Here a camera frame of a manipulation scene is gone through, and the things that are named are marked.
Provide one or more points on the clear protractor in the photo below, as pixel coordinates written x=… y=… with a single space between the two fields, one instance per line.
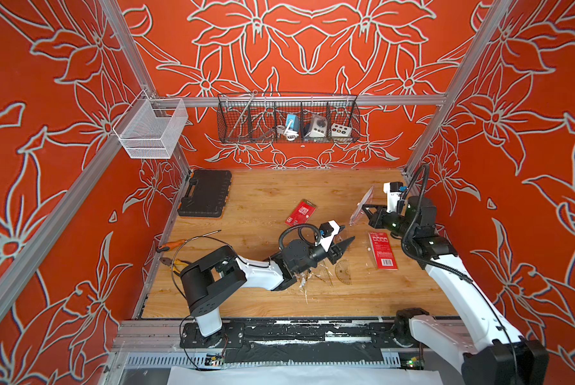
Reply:
x=343 y=273

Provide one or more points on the blue white box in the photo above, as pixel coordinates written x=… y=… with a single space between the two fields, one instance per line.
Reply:
x=292 y=123

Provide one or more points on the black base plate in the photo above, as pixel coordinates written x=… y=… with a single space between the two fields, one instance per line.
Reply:
x=300 y=341

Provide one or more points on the clear triangle ruler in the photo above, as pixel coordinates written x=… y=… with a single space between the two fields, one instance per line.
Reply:
x=323 y=273

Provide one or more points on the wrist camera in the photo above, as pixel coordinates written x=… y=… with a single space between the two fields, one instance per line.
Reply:
x=328 y=231
x=395 y=196

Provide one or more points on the white dotted cube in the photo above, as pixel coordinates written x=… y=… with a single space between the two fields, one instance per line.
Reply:
x=341 y=132

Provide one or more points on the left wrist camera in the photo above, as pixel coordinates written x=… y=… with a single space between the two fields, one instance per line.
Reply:
x=328 y=231

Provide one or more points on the white grey device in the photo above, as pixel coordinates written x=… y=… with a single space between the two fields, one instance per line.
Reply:
x=316 y=128

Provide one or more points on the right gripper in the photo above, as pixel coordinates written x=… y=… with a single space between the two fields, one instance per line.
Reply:
x=376 y=220

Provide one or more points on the black wire basket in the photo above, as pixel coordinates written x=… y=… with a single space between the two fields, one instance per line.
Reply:
x=269 y=117

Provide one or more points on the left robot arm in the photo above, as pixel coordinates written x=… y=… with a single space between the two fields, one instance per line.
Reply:
x=208 y=282

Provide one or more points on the orange handled screwdriver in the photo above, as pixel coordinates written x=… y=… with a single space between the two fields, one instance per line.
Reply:
x=175 y=244

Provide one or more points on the white mesh basket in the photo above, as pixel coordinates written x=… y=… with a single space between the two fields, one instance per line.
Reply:
x=145 y=135

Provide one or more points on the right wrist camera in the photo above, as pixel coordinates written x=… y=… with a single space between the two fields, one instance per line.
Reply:
x=395 y=196

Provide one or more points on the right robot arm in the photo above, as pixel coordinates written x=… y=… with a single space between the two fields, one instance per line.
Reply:
x=495 y=352

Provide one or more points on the black tool case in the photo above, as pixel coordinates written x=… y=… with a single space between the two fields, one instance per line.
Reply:
x=206 y=194

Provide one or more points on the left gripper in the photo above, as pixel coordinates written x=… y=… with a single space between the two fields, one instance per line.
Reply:
x=338 y=252

